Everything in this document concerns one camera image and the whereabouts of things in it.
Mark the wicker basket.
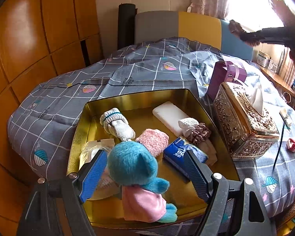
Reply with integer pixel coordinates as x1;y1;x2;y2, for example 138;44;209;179
275;194;295;227

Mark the white tissue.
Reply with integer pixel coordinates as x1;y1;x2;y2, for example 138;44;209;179
246;82;265;116

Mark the gold tin box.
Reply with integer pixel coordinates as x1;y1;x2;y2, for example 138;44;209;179
66;88;240;229

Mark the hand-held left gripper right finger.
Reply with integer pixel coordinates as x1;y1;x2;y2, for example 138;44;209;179
183;149;277;236

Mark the cream cloth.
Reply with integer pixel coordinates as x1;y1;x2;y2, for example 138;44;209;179
90;170;123;201

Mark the blue yellow grey headboard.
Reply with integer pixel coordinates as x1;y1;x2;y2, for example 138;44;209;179
135;10;255;62

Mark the grey checkered leaf-print blanket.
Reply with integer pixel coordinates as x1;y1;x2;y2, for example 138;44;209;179
7;37;295;236

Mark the dusty pink satin scrunchie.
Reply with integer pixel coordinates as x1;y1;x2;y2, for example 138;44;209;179
188;124;212;145

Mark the white wet wipes packet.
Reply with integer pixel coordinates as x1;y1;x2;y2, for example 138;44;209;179
79;139;116;170

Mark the ornate gold tissue box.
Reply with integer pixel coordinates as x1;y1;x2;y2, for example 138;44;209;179
213;81;280;161

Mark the wooden wardrobe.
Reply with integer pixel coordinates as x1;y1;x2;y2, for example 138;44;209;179
0;0;104;236

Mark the blue tissue pack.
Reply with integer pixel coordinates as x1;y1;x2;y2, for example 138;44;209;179
163;136;208;179

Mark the blue plush toy pink dress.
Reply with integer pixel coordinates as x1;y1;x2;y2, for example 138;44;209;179
108;141;178;223

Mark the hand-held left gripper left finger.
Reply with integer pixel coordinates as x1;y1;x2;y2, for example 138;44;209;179
16;149;108;236

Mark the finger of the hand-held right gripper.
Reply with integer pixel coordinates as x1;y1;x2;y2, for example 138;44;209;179
240;29;265;47

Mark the window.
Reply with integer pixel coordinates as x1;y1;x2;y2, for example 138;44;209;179
226;0;290;30

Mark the wooden table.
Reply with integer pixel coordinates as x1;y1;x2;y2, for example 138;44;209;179
259;65;295;109

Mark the purple gift box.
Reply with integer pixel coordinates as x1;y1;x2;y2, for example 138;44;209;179
206;61;247;101

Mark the white waffle cloth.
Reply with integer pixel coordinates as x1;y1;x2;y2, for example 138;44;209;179
178;118;198;137

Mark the black rolled mat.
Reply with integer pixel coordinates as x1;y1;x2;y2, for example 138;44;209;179
117;3;138;51

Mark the brown patterned scrunchie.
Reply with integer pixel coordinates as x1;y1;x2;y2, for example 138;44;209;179
229;20;247;34

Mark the black cable tie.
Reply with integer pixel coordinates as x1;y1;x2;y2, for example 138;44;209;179
272;120;289;171

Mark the grey white striped sock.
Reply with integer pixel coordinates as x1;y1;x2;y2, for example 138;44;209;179
100;108;136;142

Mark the pink fuzzy sock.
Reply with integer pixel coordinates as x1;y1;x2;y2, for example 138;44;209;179
135;128;170;158

